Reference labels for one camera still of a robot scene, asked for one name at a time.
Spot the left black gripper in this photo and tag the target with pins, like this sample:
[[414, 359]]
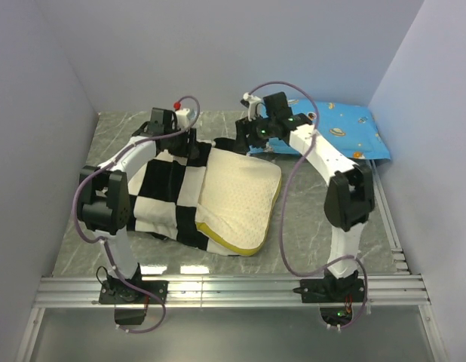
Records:
[[188, 150]]

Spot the cream yellow pillow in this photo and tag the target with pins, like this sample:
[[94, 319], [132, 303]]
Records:
[[236, 202]]

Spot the blue space print pillow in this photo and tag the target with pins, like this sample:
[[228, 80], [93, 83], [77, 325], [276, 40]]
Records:
[[351, 129]]

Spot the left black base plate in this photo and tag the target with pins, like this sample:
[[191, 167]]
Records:
[[115, 292]]

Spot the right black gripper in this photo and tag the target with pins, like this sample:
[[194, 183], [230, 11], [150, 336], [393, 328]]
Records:
[[243, 127]]

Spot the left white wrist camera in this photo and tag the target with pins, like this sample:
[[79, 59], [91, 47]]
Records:
[[185, 116]]

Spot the aluminium mounting rail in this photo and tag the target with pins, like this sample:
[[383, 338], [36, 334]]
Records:
[[251, 291]]

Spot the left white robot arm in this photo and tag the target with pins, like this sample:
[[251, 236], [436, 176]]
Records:
[[101, 206]]

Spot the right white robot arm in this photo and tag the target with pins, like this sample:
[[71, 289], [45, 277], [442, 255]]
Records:
[[350, 195]]

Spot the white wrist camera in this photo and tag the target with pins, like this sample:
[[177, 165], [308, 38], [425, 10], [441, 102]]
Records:
[[185, 116], [252, 103]]

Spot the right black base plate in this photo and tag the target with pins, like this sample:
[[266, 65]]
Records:
[[331, 290]]

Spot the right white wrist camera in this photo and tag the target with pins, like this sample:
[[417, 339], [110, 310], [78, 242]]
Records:
[[252, 103]]

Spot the black white checkered pillowcase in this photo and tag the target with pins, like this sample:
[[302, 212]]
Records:
[[165, 195]]

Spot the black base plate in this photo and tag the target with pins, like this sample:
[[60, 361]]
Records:
[[115, 292], [331, 290]]

